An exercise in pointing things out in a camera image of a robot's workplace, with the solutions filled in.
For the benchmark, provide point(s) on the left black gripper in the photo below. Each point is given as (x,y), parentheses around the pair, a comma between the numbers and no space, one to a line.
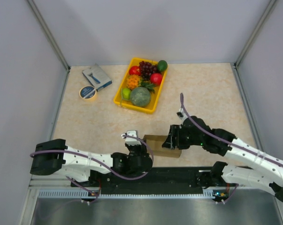
(141,147)

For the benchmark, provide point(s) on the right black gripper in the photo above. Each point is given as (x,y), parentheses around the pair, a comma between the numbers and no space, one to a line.
(171,142)

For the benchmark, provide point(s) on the brown cardboard box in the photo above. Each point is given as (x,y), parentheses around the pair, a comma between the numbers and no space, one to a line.
(155,142)

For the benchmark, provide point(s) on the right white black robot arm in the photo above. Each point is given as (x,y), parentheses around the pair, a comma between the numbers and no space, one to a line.
(262,170)

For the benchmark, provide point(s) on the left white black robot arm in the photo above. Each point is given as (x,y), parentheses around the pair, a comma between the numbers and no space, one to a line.
(55,157)

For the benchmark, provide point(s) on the blue razor package box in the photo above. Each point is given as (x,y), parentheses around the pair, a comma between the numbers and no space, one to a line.
(97,77)

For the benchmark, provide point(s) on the green round melon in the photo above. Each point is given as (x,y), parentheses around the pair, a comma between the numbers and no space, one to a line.
(140,97)

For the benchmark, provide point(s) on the red pomegranate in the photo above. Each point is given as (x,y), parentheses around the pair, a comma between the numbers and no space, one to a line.
(156,79)

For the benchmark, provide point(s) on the yellow plastic tray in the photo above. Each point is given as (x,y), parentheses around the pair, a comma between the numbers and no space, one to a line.
(151,107)

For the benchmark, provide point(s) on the small green lime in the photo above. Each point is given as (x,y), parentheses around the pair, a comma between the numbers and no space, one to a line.
(126,93)

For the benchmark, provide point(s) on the orange pineapple with leaves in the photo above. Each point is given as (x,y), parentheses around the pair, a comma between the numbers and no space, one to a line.
(134,81)

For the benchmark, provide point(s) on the green avocado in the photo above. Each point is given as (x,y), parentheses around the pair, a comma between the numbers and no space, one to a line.
(162,66)

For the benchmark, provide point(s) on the dark purple grape bunch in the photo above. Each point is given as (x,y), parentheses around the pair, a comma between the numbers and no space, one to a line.
(147,69)

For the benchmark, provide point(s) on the red apple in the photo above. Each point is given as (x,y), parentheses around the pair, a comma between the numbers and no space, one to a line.
(134,70)

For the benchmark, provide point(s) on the beige masking tape roll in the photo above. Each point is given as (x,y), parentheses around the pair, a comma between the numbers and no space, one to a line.
(88,93)

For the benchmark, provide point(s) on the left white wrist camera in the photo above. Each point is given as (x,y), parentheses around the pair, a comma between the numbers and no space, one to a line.
(131,138)

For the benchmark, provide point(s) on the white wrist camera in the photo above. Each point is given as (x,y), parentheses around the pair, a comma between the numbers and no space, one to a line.
(181,114)
(131,138)

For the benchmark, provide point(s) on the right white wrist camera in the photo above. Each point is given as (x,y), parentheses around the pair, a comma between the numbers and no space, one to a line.
(181,114)

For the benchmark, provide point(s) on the aluminium front rail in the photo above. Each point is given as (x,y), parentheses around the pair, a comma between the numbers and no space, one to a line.
(217,193)

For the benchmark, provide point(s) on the right aluminium frame post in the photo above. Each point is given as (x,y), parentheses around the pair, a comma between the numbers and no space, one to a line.
(256,31)

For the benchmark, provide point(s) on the aluminium frame post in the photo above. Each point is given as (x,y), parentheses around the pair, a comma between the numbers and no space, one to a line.
(48,34)
(256,31)

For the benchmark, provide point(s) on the left aluminium frame post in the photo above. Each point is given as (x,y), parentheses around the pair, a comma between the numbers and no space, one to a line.
(48,34)

